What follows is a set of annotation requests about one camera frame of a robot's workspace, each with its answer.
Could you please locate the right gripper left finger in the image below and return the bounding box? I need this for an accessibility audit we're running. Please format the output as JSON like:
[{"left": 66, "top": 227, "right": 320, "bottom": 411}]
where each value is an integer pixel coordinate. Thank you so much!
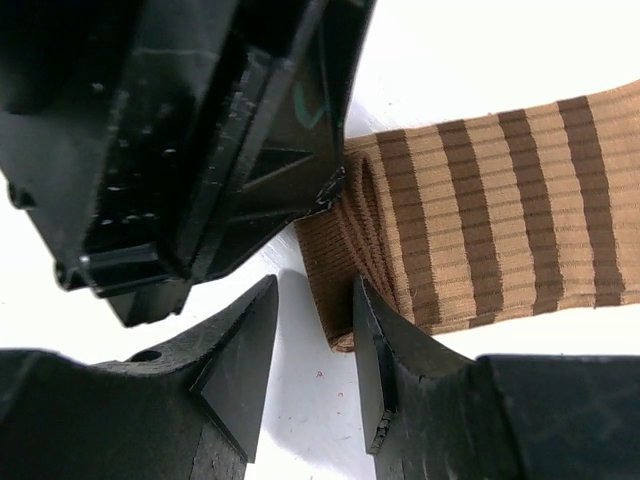
[{"left": 1, "top": 275, "right": 279, "bottom": 479}]

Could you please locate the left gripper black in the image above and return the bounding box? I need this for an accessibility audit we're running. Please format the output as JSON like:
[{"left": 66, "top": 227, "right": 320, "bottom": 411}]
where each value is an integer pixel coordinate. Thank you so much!
[{"left": 1, "top": 1, "right": 374, "bottom": 327}]

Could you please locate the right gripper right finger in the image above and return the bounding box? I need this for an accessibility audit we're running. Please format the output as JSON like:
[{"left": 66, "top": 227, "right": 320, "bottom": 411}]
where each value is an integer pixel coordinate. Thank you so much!
[{"left": 353, "top": 278, "right": 639, "bottom": 479}]

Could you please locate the brown striped sock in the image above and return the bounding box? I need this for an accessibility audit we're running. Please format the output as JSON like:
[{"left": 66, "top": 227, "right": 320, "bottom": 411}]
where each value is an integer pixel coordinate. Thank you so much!
[{"left": 296, "top": 83, "right": 639, "bottom": 352}]

